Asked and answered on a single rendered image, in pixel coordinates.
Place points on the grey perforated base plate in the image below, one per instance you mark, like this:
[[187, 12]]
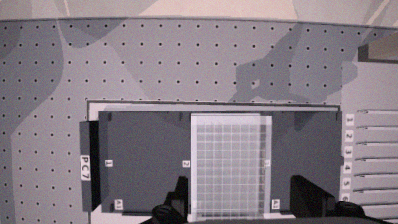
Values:
[[50, 66]]

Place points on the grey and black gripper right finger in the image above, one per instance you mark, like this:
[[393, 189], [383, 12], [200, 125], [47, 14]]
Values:
[[309, 200]]

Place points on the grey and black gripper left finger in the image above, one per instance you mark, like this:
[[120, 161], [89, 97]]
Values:
[[177, 210]]

